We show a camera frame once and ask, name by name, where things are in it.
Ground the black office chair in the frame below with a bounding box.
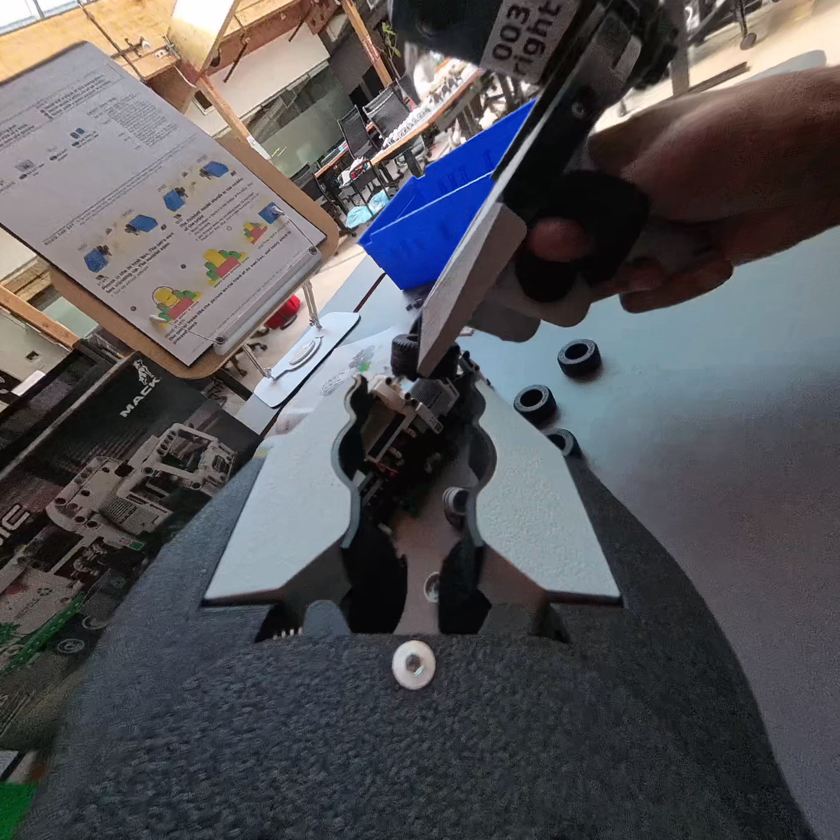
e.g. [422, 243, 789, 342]
[338, 105, 380, 165]

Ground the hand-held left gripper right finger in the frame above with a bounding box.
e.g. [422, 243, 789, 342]
[466, 381, 622, 627]

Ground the blue plastic bin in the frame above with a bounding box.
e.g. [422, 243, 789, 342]
[357, 98, 542, 291]

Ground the printed instruction sheet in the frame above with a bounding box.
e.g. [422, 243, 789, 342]
[0, 42, 327, 366]

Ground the wooden work table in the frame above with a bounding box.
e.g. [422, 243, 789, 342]
[315, 69, 487, 191]

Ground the black lego truck chassis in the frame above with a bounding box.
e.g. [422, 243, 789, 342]
[354, 331, 490, 519]

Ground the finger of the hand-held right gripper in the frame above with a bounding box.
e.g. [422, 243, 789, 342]
[416, 98, 529, 380]

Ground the green plastic bin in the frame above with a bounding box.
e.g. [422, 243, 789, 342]
[0, 777, 40, 840]

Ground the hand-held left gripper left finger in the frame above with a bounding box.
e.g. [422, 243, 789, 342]
[203, 376, 370, 634]

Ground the lego truck set box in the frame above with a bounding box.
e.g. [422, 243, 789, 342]
[0, 351, 277, 677]

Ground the person's right hand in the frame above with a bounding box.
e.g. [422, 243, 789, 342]
[525, 66, 840, 316]

